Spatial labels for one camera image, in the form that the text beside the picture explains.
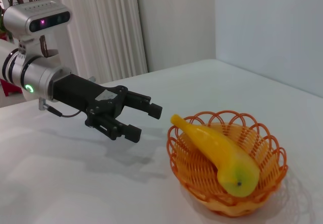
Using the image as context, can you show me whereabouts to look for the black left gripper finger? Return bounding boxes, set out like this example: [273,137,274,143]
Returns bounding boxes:
[123,91,163,121]
[86,112,142,143]

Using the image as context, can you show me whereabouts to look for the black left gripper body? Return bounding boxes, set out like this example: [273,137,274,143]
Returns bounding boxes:
[53,73,129,127]

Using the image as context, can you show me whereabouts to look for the yellow plastic banana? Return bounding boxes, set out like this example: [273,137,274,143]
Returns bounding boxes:
[170,114,260,198]

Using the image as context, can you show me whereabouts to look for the orange wire basket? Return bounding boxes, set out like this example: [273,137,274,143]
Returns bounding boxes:
[166,110,289,211]

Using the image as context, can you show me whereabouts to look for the dry brown branches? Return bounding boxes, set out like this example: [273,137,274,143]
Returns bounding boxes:
[0,0,51,58]

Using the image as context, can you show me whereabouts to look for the red stool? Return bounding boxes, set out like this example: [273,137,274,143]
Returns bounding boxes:
[0,79,23,97]

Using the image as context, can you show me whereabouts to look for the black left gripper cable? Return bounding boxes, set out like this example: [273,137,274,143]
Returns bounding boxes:
[37,96,88,118]

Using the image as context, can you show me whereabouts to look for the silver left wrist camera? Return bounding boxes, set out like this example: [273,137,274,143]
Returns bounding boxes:
[3,0,73,55]

